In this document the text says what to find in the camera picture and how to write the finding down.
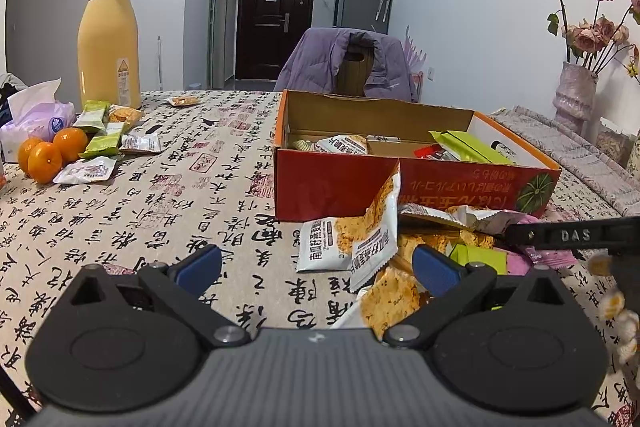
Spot yellow thermos bottle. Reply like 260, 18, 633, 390
77, 0, 142, 112

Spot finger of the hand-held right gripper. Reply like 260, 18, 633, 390
505, 222, 551, 249

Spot glass jar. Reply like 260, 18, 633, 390
595, 117, 636, 165

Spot dark entrance door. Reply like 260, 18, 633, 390
235, 0, 318, 82

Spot grey quilted cover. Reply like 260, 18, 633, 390
492, 106, 640, 218

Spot dried pink roses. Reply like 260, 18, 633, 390
537, 0, 640, 75

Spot pink ribbed vase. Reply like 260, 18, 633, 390
555, 61, 600, 135

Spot small white snack packet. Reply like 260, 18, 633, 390
52, 156, 118, 185
119, 132, 162, 155

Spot brown chair back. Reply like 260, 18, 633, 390
336, 42, 377, 96

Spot purple jacket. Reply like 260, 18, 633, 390
274, 27, 418, 102

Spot yellow flower branches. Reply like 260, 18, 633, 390
625, 44, 640, 82

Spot red cardboard box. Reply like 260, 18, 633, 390
273, 89, 562, 223

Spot small cracker packet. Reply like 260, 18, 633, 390
107, 104, 146, 132

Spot purple tissue pack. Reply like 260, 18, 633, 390
0, 79, 77, 162

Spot pink snack packet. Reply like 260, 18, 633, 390
505, 213, 577, 269

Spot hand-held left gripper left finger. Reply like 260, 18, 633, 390
70, 244, 251, 349

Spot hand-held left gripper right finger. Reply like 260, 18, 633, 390
382, 244, 568, 349

